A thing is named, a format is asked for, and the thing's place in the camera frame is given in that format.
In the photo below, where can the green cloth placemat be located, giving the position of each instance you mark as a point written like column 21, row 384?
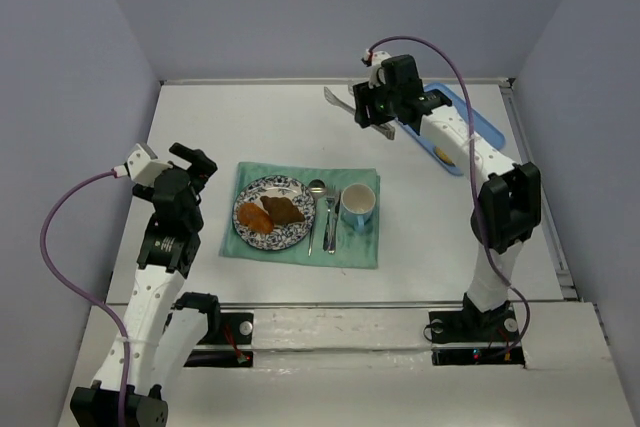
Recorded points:
column 353, row 250

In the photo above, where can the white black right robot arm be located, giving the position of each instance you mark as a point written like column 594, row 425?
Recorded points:
column 506, row 194

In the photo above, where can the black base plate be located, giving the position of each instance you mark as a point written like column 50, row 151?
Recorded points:
column 228, row 347
column 455, row 342

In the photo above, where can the dark brown croissant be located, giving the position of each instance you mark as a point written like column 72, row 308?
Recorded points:
column 281, row 210

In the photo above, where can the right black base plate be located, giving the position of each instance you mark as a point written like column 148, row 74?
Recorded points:
column 455, row 342

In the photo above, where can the silver fork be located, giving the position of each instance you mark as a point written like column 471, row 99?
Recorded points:
column 331, row 197

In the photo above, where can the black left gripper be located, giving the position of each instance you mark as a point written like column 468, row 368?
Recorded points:
column 198, row 169

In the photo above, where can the light blue mug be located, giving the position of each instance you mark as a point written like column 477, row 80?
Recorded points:
column 357, row 205

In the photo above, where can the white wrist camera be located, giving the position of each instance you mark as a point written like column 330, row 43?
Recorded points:
column 143, row 166
column 373, row 61

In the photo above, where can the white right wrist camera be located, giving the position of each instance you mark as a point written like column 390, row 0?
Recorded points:
column 373, row 61

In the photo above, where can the silver spoon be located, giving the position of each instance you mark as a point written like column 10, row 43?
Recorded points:
column 318, row 189

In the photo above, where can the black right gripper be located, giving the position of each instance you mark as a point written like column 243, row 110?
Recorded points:
column 364, row 105

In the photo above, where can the aluminium table rail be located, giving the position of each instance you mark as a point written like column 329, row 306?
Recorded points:
column 367, row 305

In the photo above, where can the silver knife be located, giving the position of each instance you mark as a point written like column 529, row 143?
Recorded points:
column 334, row 223

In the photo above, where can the silver metal tongs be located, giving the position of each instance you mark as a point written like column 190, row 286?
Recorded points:
column 386, row 130

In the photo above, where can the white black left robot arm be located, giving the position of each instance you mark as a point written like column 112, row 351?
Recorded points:
column 162, row 324

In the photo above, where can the orange bread wedge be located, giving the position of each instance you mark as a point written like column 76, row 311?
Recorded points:
column 254, row 218

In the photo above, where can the blue floral ceramic plate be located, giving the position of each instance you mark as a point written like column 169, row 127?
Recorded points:
column 282, row 237

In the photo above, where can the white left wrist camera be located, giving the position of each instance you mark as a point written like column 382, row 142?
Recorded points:
column 143, row 166

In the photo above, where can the glazed ring doughnut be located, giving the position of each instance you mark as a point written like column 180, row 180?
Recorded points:
column 443, row 157

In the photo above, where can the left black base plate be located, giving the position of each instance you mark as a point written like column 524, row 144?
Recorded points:
column 228, row 347

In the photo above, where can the light blue plastic tray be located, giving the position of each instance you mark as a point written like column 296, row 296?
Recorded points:
column 482, row 127

